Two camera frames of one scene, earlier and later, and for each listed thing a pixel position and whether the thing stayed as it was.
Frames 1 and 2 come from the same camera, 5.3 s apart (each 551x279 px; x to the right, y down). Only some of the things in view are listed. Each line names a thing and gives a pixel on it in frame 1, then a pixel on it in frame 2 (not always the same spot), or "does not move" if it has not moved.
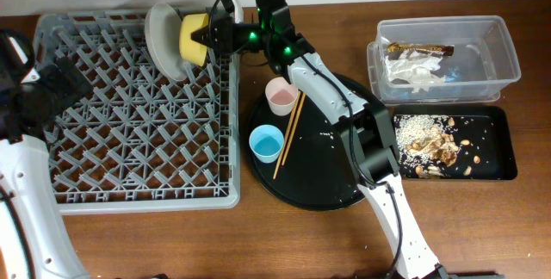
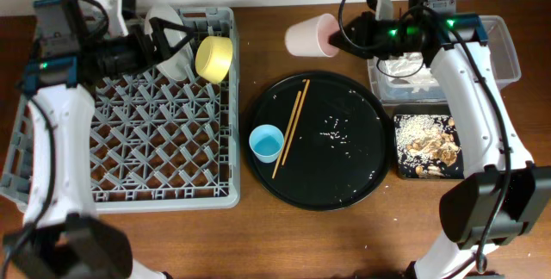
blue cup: [267, 142] does not move
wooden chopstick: [294, 128] does not move
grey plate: [163, 26] does not move
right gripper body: [242, 35] -> [383, 39]
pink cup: [281, 96] -> [311, 38]
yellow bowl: [192, 49] -> [213, 56]
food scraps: [424, 145] does not move
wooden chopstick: [287, 135] does not move
